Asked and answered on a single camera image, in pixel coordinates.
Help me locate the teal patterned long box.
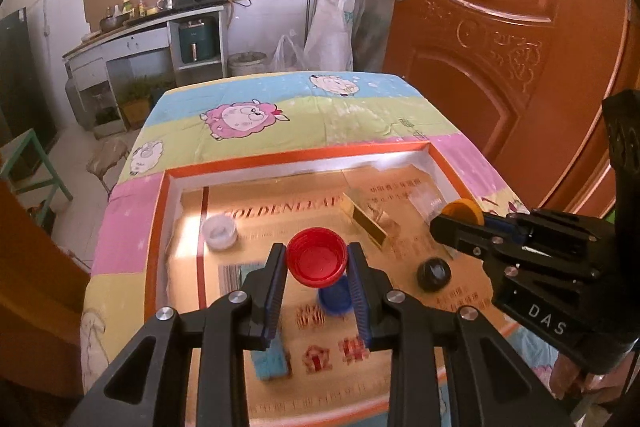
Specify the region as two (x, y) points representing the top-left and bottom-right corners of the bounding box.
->
(240, 261), (292, 382)

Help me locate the black round cap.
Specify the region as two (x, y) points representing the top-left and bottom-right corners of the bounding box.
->
(416, 257), (451, 293)

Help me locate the blue bottle cap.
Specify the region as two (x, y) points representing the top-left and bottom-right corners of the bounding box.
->
(318, 275), (352, 317)

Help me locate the white bottle cap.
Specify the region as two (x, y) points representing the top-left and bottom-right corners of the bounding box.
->
(201, 215), (238, 251)

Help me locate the gold YSL box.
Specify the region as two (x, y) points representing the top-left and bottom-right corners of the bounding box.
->
(341, 188), (400, 249)

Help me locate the red bottle cap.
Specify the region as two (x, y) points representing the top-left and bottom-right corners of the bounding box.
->
(286, 228), (347, 288)

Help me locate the light orange bottle cap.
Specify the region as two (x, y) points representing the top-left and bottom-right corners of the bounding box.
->
(440, 198), (485, 227)

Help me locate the person's right hand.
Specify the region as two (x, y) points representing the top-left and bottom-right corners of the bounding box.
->
(549, 352), (634, 402)

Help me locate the shallow orange-rimmed box tray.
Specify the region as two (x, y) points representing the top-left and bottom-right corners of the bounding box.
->
(145, 141), (514, 426)

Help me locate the colourful cartoon tablecloth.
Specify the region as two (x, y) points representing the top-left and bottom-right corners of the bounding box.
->
(80, 72), (558, 388)

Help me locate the green metal shelf rack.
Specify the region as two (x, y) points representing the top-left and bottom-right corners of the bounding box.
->
(1, 128), (73, 228)

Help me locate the brown wooden door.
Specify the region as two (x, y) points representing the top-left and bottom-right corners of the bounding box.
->
(384, 0), (639, 216)

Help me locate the green air fryer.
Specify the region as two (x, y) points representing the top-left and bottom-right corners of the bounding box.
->
(179, 17), (219, 63)

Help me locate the white kitchen cabinet counter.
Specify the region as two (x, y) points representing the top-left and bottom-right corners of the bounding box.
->
(63, 4), (231, 132)

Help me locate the white woven sack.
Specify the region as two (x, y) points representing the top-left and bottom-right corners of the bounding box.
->
(304, 0), (356, 72)

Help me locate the dark green refrigerator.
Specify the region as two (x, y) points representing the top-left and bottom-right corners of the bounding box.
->
(1, 8), (56, 148)

